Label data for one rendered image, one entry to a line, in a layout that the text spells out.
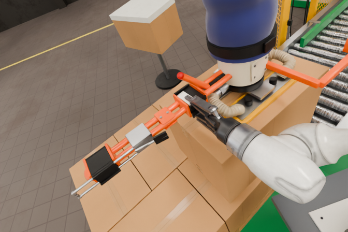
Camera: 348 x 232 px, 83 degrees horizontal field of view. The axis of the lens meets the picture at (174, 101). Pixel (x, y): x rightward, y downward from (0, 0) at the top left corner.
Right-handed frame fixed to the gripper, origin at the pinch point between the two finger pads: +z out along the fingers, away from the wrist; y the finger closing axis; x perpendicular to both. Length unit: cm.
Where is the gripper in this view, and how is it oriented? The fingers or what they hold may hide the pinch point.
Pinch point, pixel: (187, 102)
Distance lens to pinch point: 68.0
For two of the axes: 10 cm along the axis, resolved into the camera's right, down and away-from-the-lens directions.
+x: 7.5, -6.0, 2.7
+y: 2.8, 6.6, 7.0
